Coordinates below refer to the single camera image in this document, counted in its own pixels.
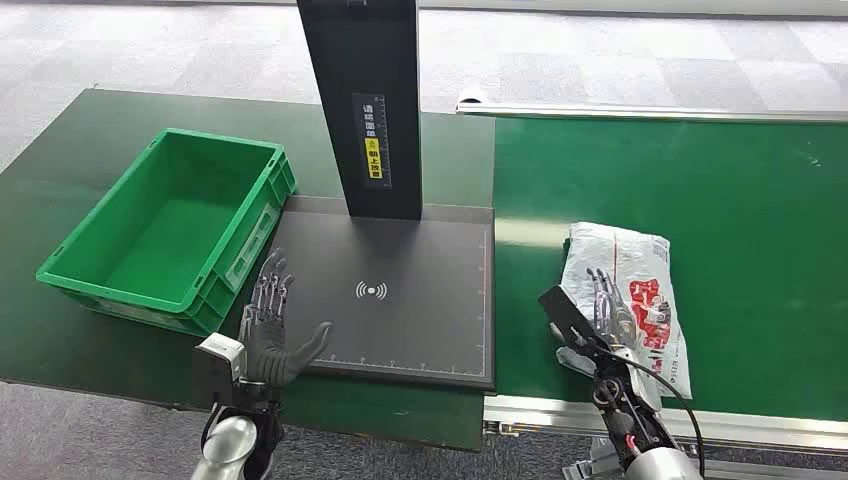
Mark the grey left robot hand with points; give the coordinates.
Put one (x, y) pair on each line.
(265, 344)

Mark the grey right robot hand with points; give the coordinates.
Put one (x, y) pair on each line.
(613, 318)

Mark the grey printed courier package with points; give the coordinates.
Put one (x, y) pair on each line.
(652, 265)

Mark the black weighing platform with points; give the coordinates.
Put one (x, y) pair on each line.
(424, 311)

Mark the green plastic crate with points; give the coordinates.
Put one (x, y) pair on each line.
(166, 245)

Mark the green conveyor belt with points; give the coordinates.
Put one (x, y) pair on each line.
(742, 232)

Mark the black and yellow warning label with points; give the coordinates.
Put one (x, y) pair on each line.
(373, 142)

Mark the black scanner column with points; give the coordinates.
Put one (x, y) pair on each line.
(361, 60)

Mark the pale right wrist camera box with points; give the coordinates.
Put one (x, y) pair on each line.
(566, 316)

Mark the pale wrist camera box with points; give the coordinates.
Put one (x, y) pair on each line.
(566, 316)
(217, 364)

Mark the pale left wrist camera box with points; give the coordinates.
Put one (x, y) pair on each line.
(217, 364)

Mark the aluminium conveyor side rail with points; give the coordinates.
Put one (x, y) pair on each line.
(762, 430)
(662, 112)

